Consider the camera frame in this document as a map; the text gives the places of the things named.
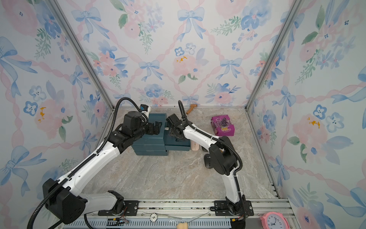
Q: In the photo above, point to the wooden handle roller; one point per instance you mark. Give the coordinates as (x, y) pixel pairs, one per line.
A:
(191, 108)

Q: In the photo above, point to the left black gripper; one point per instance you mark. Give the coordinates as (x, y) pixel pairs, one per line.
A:
(152, 131)

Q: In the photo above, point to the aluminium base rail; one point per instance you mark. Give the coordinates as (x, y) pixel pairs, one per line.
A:
(198, 213)

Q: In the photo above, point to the teal drawer cabinet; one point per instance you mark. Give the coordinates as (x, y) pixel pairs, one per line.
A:
(152, 145)

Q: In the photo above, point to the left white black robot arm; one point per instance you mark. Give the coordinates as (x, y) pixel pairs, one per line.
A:
(66, 200)

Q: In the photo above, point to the pink alarm clock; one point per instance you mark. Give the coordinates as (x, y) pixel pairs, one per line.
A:
(274, 220)

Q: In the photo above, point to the purple snack bag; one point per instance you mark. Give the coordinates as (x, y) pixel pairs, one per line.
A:
(222, 125)

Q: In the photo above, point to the beige knob at rail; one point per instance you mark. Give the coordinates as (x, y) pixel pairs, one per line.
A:
(182, 225)

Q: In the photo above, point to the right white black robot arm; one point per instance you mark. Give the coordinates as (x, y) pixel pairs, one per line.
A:
(223, 159)

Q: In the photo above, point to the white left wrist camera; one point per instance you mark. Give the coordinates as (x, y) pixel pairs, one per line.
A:
(145, 109)

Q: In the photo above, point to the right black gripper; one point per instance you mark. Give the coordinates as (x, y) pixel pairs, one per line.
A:
(172, 131)

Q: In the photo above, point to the pink computer mouse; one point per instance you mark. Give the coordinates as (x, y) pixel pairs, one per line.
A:
(194, 146)

